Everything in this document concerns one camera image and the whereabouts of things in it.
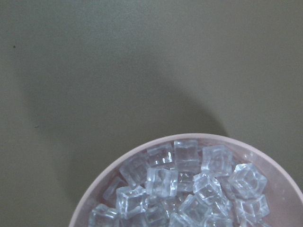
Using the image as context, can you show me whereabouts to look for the clear ice cubes pile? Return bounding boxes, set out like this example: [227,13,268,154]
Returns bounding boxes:
[88,140,270,227]

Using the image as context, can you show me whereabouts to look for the pink bowl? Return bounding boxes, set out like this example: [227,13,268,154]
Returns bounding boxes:
[69,133,303,227]

